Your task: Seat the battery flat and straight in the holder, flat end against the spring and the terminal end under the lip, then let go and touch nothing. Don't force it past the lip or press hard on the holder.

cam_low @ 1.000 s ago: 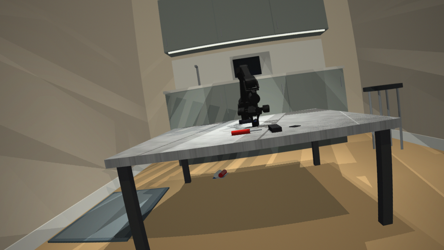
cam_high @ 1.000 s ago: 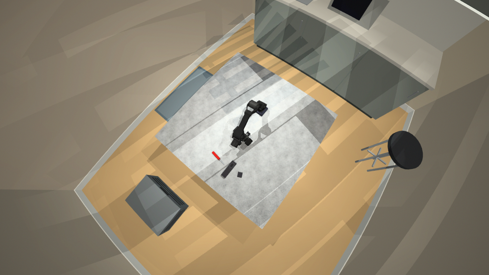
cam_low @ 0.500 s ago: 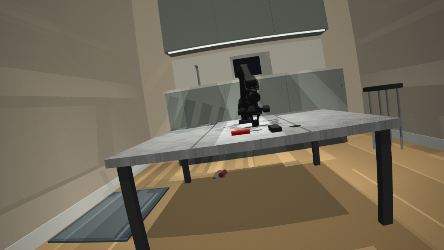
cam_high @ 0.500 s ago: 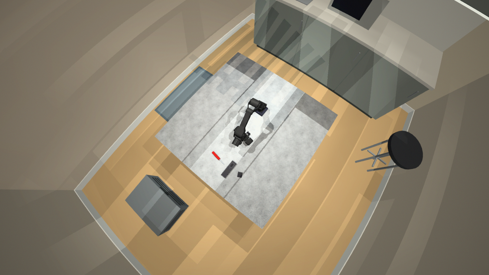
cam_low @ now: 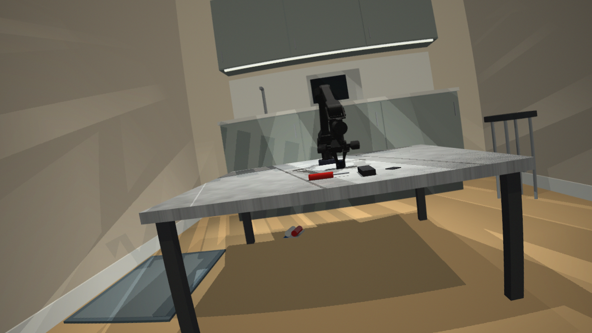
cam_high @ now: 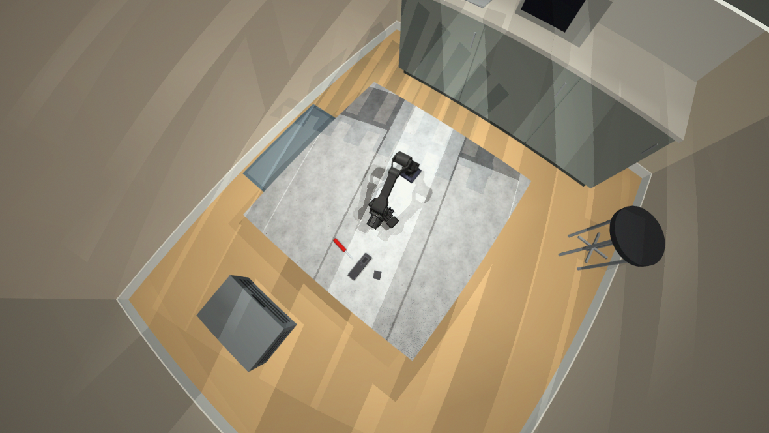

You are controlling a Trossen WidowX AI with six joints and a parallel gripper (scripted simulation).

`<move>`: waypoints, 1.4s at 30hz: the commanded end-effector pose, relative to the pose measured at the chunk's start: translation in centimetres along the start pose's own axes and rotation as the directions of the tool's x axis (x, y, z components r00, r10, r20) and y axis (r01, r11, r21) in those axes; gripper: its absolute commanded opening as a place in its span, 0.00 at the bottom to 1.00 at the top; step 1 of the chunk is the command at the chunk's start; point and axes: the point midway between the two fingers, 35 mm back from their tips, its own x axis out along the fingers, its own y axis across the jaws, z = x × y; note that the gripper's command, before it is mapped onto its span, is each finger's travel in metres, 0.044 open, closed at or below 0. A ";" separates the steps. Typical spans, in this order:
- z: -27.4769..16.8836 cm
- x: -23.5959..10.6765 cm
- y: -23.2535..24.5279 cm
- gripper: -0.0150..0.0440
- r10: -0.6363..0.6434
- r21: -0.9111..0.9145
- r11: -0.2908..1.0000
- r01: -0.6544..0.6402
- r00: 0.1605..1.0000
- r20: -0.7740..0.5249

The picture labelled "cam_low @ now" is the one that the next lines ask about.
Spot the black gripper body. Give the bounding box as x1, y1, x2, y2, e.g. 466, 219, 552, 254
317, 132, 360, 153

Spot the red-handled screwdriver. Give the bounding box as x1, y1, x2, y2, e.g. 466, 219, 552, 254
309, 172, 349, 181

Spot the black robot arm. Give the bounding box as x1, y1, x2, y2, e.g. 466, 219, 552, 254
314, 85, 348, 160

